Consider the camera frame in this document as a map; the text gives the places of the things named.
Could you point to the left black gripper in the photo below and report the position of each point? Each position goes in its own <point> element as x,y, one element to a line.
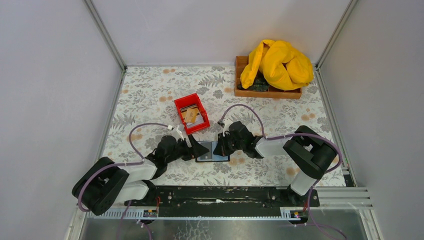
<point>187,147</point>

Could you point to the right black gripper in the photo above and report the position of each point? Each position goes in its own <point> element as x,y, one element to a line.
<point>224,143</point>

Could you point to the dark grey card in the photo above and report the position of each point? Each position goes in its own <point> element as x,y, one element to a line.
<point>208,155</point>

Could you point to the black card holder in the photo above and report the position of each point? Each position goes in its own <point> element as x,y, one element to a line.
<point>215,158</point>

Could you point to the red plastic bin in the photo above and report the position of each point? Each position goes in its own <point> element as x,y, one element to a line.
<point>189,100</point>

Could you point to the gold VIP card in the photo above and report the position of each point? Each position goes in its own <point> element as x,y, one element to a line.
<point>190,115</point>

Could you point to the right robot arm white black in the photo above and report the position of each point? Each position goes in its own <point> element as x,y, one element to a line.
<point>312,153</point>

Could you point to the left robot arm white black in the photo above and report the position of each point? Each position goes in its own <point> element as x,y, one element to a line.
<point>107,183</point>

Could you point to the floral table mat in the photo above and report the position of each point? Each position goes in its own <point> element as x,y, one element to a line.
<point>146,105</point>

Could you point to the dark green object in tray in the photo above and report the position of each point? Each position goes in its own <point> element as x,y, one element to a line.
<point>259,84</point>

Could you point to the wooden tray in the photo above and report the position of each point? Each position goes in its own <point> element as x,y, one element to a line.
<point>274,93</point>

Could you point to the yellow cloth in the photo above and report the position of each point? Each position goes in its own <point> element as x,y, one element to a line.
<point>283,66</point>

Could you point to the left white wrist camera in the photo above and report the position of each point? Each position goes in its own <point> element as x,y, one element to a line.
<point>178,133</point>

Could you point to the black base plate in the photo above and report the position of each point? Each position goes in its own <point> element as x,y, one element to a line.
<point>223,201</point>

